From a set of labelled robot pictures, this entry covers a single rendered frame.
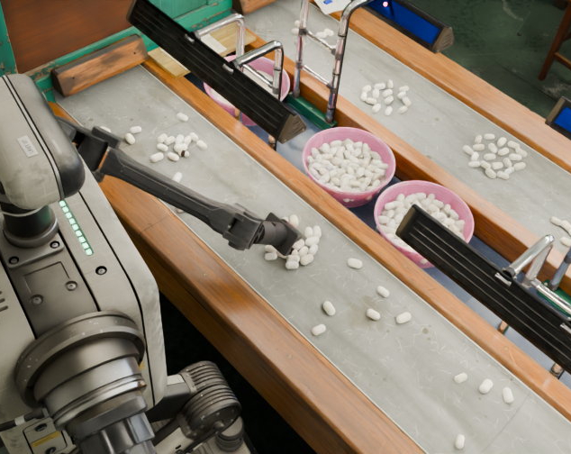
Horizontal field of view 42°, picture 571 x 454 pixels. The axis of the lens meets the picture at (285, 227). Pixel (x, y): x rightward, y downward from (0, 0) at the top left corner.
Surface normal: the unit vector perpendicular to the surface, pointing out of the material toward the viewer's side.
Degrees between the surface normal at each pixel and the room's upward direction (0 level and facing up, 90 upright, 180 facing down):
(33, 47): 90
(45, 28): 90
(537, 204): 0
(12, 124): 0
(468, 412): 0
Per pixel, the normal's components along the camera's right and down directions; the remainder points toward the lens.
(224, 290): 0.07, -0.65
